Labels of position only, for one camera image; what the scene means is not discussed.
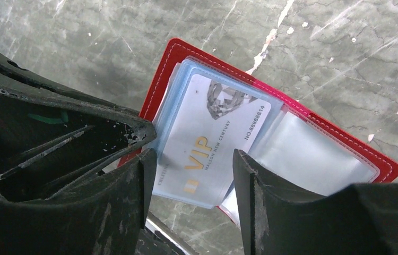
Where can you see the red leather card holder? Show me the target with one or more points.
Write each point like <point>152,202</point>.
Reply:
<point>293,142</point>

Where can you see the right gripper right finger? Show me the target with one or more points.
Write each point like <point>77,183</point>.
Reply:
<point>279,217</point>

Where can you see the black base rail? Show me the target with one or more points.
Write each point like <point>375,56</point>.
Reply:
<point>156,238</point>

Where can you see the silver VIP credit card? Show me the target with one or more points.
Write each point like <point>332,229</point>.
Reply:
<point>213,119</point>

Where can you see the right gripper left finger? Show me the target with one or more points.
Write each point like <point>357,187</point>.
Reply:
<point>100,216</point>

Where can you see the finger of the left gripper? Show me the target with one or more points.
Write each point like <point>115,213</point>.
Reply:
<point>52,136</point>

